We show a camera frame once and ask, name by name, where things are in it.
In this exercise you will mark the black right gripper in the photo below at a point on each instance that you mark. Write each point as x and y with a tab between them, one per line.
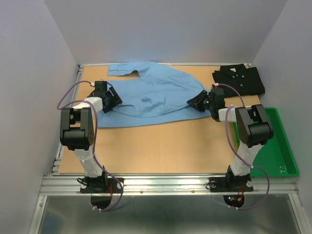
195	101

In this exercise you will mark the aluminium table frame rail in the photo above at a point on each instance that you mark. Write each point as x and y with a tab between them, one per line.
165	204

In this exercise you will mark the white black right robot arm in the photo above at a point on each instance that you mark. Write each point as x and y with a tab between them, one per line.
254	130

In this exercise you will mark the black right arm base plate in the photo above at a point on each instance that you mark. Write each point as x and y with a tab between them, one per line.
223	184

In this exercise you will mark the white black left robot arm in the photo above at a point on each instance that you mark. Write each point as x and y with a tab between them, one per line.
78	132

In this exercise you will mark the green plastic tray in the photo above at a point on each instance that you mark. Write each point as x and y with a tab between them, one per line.
276	157

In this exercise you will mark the folded black shirt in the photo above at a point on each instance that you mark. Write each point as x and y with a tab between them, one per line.
245	80

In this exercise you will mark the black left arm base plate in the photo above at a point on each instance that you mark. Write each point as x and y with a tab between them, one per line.
114	185

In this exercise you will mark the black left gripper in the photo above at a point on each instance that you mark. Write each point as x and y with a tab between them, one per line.
116	100

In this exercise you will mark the light blue long sleeve shirt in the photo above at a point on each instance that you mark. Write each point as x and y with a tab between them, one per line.
159	95

